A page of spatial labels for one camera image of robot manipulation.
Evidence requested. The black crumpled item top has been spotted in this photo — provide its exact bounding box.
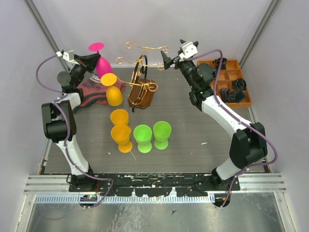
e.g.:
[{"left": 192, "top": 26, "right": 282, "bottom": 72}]
[{"left": 214, "top": 58, "right": 227, "bottom": 70}]

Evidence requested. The yellow plastic wine glass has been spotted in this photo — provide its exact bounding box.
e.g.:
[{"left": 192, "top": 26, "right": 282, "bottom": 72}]
[{"left": 101, "top": 73, "right": 123, "bottom": 106}]

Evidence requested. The green wine glass left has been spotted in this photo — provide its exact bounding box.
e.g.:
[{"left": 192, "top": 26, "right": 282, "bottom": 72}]
[{"left": 133, "top": 124, "right": 152, "bottom": 153}]

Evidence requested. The black crumpled item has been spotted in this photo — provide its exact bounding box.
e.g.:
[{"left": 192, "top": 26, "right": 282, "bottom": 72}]
[
  {"left": 231, "top": 78, "right": 247, "bottom": 90},
  {"left": 219, "top": 88, "right": 246, "bottom": 103},
  {"left": 214, "top": 58, "right": 227, "bottom": 70}
]

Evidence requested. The orange wine glass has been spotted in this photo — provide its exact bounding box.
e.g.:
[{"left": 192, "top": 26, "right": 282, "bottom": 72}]
[
  {"left": 111, "top": 124, "right": 133, "bottom": 153},
  {"left": 110, "top": 109, "right": 129, "bottom": 126}
]

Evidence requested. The green wine glass right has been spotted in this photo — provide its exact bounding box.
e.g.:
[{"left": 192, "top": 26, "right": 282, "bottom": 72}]
[{"left": 153, "top": 121, "right": 172, "bottom": 150}]

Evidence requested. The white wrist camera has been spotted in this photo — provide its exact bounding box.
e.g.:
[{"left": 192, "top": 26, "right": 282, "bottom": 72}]
[
  {"left": 56, "top": 50, "right": 78, "bottom": 64},
  {"left": 178, "top": 39, "right": 199, "bottom": 61}
]

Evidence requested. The black crumpled item bottom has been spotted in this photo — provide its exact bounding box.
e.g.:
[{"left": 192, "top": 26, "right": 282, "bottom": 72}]
[{"left": 219, "top": 88, "right": 246, "bottom": 103}]

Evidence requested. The pink plastic wine glass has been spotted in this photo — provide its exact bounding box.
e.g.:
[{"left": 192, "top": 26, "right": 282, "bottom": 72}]
[{"left": 88, "top": 42, "right": 113, "bottom": 79}]

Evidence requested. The gold wire wine glass rack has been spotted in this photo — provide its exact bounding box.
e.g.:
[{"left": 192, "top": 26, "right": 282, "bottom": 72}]
[{"left": 116, "top": 42, "right": 170, "bottom": 112}]

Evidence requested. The orange wine glass rear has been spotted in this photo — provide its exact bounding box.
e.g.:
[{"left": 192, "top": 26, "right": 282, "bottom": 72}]
[{"left": 110, "top": 109, "right": 129, "bottom": 126}]

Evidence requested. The slotted grey cable duct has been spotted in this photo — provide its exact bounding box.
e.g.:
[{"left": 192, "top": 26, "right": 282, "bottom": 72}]
[{"left": 34, "top": 194, "right": 215, "bottom": 204}]

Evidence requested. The black crumpled item right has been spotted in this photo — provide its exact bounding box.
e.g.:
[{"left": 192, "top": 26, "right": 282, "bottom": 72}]
[{"left": 231, "top": 78, "right": 247, "bottom": 90}]

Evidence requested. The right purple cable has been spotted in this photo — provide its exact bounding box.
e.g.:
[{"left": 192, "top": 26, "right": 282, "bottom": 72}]
[{"left": 183, "top": 49, "right": 277, "bottom": 210}]

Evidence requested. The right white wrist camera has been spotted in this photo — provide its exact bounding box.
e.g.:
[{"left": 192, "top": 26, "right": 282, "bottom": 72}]
[{"left": 178, "top": 39, "right": 199, "bottom": 61}]

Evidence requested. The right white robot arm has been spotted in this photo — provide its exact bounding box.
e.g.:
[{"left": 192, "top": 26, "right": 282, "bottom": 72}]
[{"left": 161, "top": 52, "right": 267, "bottom": 190}]

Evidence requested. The orange wine glass front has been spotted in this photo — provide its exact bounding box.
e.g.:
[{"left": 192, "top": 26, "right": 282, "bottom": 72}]
[{"left": 111, "top": 124, "right": 133, "bottom": 153}]

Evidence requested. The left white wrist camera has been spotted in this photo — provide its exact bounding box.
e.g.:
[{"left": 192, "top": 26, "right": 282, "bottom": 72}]
[{"left": 56, "top": 50, "right": 78, "bottom": 64}]

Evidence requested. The aluminium frame rail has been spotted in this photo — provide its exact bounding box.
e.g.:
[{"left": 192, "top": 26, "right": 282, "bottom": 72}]
[{"left": 24, "top": 173, "right": 286, "bottom": 194}]

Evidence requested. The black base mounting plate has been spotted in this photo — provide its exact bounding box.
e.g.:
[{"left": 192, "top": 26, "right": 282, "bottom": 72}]
[{"left": 66, "top": 173, "right": 240, "bottom": 197}]

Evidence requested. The orange compartment tray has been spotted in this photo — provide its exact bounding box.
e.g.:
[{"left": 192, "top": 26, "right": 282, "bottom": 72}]
[{"left": 211, "top": 59, "right": 252, "bottom": 109}]

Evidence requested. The green wine glass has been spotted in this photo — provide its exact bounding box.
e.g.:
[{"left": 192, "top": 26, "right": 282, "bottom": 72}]
[
  {"left": 153, "top": 121, "right": 172, "bottom": 150},
  {"left": 133, "top": 124, "right": 152, "bottom": 153}
]

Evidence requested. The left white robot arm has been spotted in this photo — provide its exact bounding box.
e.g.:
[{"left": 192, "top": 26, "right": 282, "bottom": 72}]
[{"left": 41, "top": 51, "right": 100, "bottom": 191}]

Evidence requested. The red printed cloth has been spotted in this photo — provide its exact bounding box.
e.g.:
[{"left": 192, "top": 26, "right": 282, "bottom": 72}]
[{"left": 73, "top": 76, "right": 126, "bottom": 113}]

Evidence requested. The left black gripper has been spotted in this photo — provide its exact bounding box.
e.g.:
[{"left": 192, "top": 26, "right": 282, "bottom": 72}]
[{"left": 70, "top": 53, "right": 101, "bottom": 87}]

